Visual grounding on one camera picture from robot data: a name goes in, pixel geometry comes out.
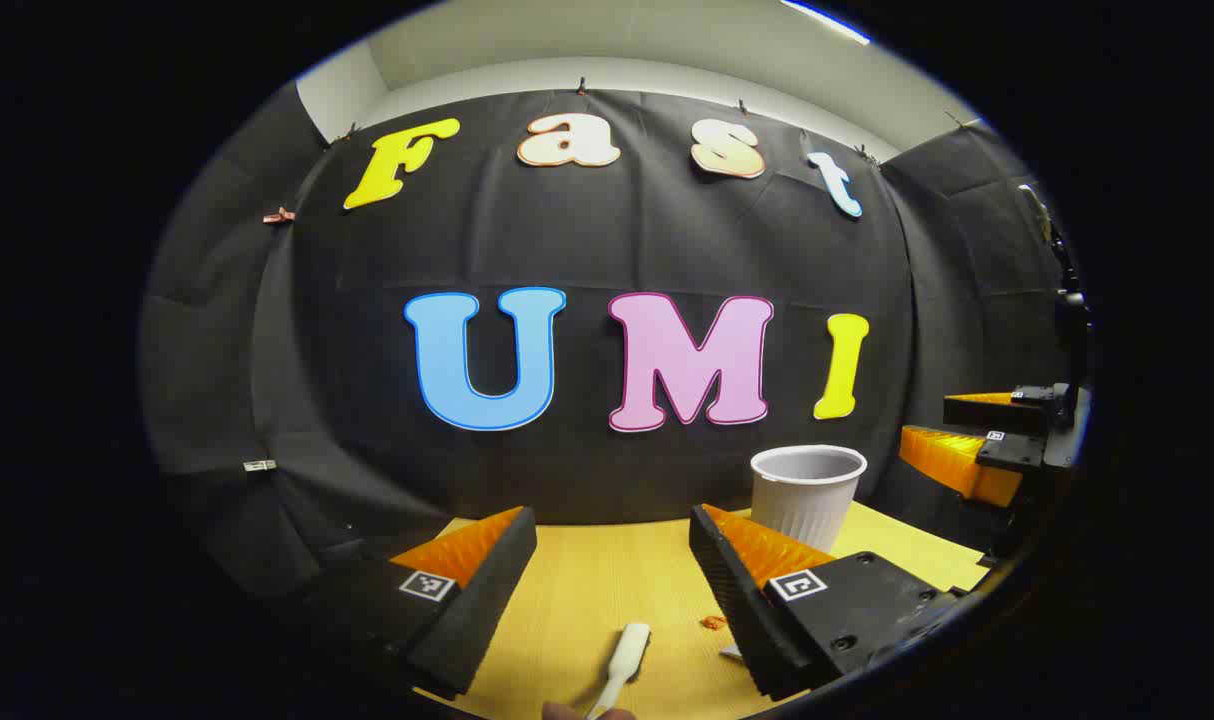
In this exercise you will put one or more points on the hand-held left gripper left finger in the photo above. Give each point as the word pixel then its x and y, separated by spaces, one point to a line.
pixel 477 610

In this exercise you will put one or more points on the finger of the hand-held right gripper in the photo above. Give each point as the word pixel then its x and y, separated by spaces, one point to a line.
pixel 952 460
pixel 987 412

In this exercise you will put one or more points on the small white broom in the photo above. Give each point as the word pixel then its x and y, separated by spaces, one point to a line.
pixel 627 650

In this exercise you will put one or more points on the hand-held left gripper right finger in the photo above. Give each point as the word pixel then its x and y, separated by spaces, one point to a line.
pixel 742 610

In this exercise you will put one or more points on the white ribbed garbage bin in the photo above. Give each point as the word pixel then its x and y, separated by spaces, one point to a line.
pixel 802 510

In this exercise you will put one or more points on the red clip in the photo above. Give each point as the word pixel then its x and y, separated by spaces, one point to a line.
pixel 279 215

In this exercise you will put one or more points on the white clip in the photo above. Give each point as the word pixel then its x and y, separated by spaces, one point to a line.
pixel 260 465

